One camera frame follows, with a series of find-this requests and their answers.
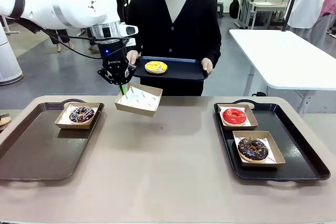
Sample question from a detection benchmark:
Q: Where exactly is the person's left forearm black sleeve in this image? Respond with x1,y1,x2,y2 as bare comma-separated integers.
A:
206,37,222,62

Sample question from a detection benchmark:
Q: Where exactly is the person in black cardigan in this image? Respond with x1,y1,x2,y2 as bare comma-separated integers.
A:
125,0,222,97

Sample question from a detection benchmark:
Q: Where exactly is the white cylindrical appliance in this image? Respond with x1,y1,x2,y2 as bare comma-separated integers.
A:
0,26,24,86

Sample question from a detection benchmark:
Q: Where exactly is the pink garment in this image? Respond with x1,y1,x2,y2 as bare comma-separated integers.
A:
319,0,336,18

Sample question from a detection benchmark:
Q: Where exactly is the brown cardboard box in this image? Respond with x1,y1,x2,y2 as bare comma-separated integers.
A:
114,82,163,118
54,102,101,130
217,103,259,131
232,130,286,168

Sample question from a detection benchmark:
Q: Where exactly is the red glazed donut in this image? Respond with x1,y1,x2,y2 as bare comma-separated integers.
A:
222,108,247,126

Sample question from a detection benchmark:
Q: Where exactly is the beige brown round object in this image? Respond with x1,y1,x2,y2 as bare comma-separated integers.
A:
0,113,12,126

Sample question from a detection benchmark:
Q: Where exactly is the large brown tray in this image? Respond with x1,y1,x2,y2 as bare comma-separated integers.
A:
0,99,105,186

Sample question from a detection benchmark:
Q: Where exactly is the yellow sprinkled donut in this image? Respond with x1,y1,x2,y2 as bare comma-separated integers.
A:
144,60,168,76

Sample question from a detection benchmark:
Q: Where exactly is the white background table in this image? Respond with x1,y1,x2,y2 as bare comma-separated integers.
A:
0,15,20,35

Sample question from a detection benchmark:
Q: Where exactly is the small black serving tray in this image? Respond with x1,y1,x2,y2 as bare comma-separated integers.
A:
131,56,209,82

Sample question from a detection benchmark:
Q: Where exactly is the chocolate sprinkled donut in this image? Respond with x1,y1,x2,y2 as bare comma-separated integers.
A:
237,136,269,163

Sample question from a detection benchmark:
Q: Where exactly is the white printed paper liner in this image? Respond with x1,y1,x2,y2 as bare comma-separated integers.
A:
218,106,249,126
117,85,161,112
57,103,99,125
235,136,278,164

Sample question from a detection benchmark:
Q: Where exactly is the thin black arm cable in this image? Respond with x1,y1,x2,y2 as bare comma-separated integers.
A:
18,18,131,60

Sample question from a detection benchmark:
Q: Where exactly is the person's right hand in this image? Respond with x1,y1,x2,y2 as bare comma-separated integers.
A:
126,50,139,65

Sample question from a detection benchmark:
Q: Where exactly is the purple sprinkled donut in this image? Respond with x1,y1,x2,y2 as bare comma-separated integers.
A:
68,105,95,125

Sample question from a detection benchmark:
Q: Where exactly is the black backpack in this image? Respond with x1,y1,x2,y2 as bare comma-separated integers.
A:
229,0,240,19

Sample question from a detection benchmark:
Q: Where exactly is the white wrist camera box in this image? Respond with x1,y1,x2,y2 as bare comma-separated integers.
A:
119,24,139,37

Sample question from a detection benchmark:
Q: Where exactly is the large black tray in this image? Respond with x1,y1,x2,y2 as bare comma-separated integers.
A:
213,100,331,183

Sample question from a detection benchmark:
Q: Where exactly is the person's left hand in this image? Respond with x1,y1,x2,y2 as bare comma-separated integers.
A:
201,58,214,76

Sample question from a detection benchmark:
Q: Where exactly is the black stand pole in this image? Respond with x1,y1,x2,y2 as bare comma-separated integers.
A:
280,0,306,32

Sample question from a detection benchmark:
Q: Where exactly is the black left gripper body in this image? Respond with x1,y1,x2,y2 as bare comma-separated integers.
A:
97,38,130,85

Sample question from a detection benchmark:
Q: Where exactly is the grey background desk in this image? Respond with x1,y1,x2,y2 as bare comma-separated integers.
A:
236,0,289,29

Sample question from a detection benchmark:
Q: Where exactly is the grey garment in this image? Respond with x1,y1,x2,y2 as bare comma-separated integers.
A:
311,14,336,53

